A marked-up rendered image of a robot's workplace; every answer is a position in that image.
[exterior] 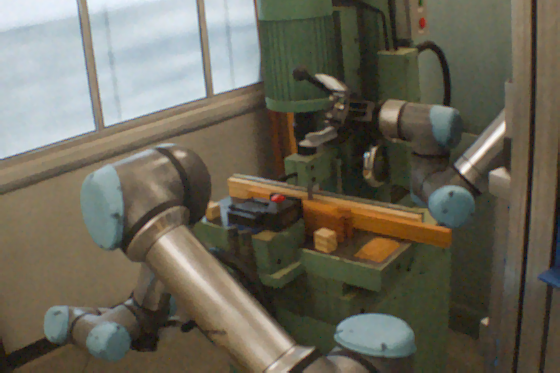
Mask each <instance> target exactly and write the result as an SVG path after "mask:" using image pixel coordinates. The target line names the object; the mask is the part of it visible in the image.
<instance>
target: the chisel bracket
mask: <svg viewBox="0 0 560 373"><path fill-rule="evenodd" d="M317 151H318V152H317V153H316V154H313V155H309V156H300V155H298V154H297V153H295V154H293V155H291V156H289V157H287V158H285V159H284V163H285V174H286V175H288V174H291V173H294V172H297V173H298V176H295V177H293V178H290V179H287V181H286V184H287V185H289V186H294V187H303V188H310V187H313V186H316V185H317V184H319V183H320V182H322V181H323V180H325V179H327V178H329V177H330V176H332V175H334V174H336V173H337V165H332V164H331V160H332V159H334V158H336V156H339V152H338V146H336V145H332V146H319V147H317Z"/></svg>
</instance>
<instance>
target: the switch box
mask: <svg viewBox="0 0 560 373"><path fill-rule="evenodd" d="M392 1H393V11H394V23H395V33H396V37H397V39H405V40H413V39H418V38H420V37H422V36H425V35H428V19H427V0H422V1H423V3H422V4H423V6H421V7H419V6H418V0H392ZM422 7H423V11H421V12H420V11H418V8H422ZM421 18H425V20H426V26H425V27H424V28H421V27H420V25H419V21H420V19H421ZM421 29H424V33H419V30H421Z"/></svg>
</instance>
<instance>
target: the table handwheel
mask: <svg viewBox="0 0 560 373"><path fill-rule="evenodd" d="M209 249H210V250H211V251H212V253H213V254H214V255H215V256H216V257H217V258H218V259H219V260H220V261H221V263H224V264H225V265H227V266H228V267H230V268H231V269H233V270H234V271H235V272H236V273H237V274H238V275H239V276H240V277H242V278H243V280H244V281H245V282H246V283H247V284H245V285H244V287H245V289H246V290H247V291H248V292H249V293H250V294H251V295H252V296H256V297H257V299H258V301H259V303H260V304H261V305H262V307H263V308H264V309H265V310H266V311H267V312H268V313H269V314H270V315H271V316H272V317H273V318H274V319H275V320H276V321H277V315H276V308H275V305H274V303H273V300H272V298H271V297H270V294H269V292H268V290H267V289H266V288H268V287H270V286H267V285H264V284H263V283H262V282H261V280H260V279H259V277H258V276H257V275H256V273H255V272H254V271H253V270H252V269H251V268H250V267H248V266H247V265H246V264H245V263H244V262H243V261H241V260H240V259H239V258H238V257H237V256H235V255H234V254H232V253H229V252H226V251H223V250H221V249H216V248H209ZM249 287H250V288H251V290H248V289H249ZM197 327H198V328H199V330H200V331H201V332H202V333H203V334H204V335H205V336H206V337H207V339H209V340H210V341H211V343H212V344H213V345H215V344H214V342H213V341H212V340H211V339H210V337H209V336H208V335H207V334H206V333H205V332H204V331H203V330H202V329H201V328H200V327H199V325H198V324H197ZM215 346H216V345H215Z"/></svg>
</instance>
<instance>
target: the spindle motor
mask: <svg viewBox="0 0 560 373"><path fill-rule="evenodd" d="M257 8H258V17H259V20H260V21H259V26H260V45H261V54H262V64H263V73H264V83H265V93H266V103H267V108H269V109H270V110H273V111H277V112H284V113H306V112H314V111H318V110H322V109H325V108H327V107H328V102H330V98H331V95H329V94H328V93H326V92H324V91H323V90H321V89H320V88H318V87H316V86H315V85H314V84H311V83H309V82H308V81H306V80H304V81H296V80H294V78H293V75H292V69H293V67H294V66H295V65H298V64H302V65H305V66H306V67H307V68H308V70H309V74H310V75H312V77H314V78H315V79H317V78H316V77H315V75H316V74H323V75H327V76H329V77H331V78H334V79H336V80H338V78H337V63H336V47H335V39H334V31H333V16H332V15H331V14H332V0H257ZM317 80H318V79H317Z"/></svg>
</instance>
